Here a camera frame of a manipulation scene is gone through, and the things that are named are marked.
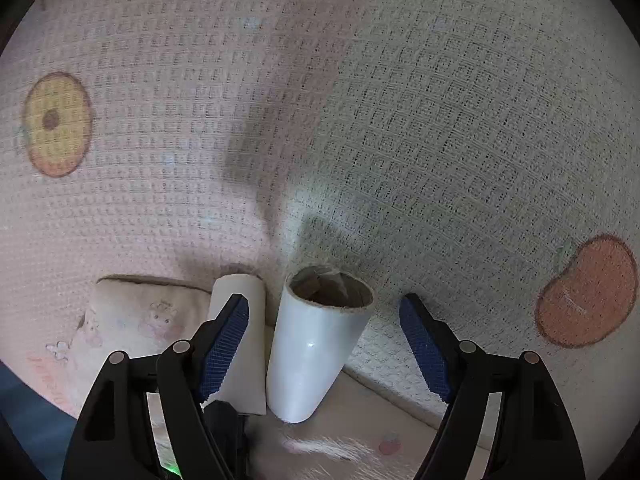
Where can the pink printed pillow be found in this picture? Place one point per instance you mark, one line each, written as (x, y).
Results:
(140, 310)

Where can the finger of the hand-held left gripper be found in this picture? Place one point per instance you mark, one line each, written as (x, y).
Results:
(227, 435)

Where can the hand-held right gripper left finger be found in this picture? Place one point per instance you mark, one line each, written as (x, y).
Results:
(225, 345)

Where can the pink printed sofa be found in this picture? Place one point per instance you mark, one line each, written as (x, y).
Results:
(400, 135)

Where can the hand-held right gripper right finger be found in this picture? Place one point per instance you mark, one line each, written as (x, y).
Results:
(425, 345)

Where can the white paper tube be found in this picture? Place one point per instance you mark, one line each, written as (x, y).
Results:
(252, 340)
(315, 355)

